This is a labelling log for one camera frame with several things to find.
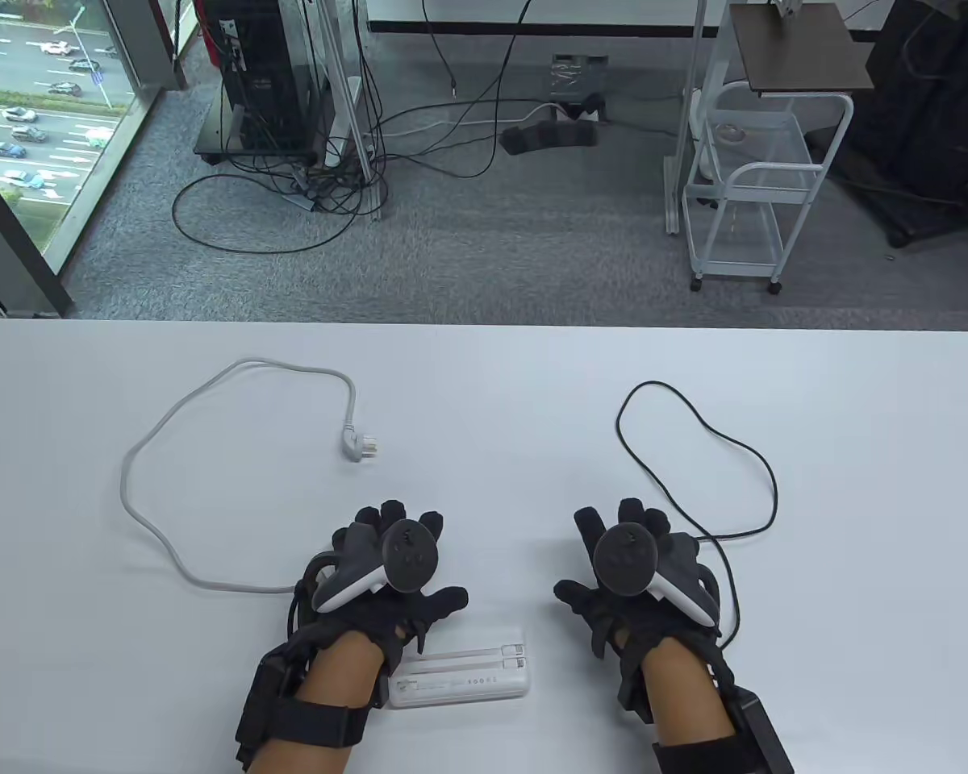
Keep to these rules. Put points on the dark window frame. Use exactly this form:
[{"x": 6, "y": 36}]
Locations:
[{"x": 16, "y": 258}]

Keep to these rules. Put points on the person's left forearm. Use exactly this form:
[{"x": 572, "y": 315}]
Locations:
[{"x": 335, "y": 673}]

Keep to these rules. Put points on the person's right forearm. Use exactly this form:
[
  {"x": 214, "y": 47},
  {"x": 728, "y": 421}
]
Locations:
[{"x": 682, "y": 693}]

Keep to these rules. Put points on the person's right hand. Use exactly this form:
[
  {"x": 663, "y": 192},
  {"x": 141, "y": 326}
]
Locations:
[{"x": 613, "y": 621}]

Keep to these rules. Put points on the black equipment stand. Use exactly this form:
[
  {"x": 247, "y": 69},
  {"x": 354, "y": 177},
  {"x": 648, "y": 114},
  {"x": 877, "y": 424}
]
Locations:
[{"x": 936, "y": 121}]

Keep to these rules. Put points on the aluminium frame post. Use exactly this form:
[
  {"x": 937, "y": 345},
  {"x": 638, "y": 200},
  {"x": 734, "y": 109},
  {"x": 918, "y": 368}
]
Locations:
[
  {"x": 698, "y": 64},
  {"x": 343, "y": 72}
]

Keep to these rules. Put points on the black floor power strip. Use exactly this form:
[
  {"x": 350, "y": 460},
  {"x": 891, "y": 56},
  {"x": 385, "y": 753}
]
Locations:
[{"x": 548, "y": 137}]

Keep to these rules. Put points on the metal floor socket box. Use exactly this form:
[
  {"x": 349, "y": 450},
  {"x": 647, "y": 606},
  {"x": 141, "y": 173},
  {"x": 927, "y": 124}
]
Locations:
[{"x": 577, "y": 76}]

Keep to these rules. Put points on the grey white tracking controller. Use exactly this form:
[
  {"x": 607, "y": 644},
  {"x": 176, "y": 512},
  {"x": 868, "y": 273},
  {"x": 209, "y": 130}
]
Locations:
[
  {"x": 407, "y": 556},
  {"x": 625, "y": 560}
]

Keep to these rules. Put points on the brown side table top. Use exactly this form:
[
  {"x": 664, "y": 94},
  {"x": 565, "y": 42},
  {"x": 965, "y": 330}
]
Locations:
[{"x": 803, "y": 48}]

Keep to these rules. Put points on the black plug adapter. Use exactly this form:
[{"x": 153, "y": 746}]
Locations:
[{"x": 590, "y": 105}]

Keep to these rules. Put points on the white battery pack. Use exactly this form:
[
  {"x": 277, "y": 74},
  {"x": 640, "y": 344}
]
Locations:
[{"x": 468, "y": 685}]

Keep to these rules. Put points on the black wheeled platform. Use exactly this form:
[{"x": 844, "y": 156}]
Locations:
[{"x": 210, "y": 141}]

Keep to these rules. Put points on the small round grey object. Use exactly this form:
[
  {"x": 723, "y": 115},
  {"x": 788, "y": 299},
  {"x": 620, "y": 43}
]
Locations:
[{"x": 731, "y": 133}]

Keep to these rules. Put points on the person's left hand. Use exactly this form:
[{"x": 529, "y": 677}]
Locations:
[{"x": 403, "y": 621}]

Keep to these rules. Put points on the black computer tower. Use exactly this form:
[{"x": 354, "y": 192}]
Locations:
[{"x": 258, "y": 72}]

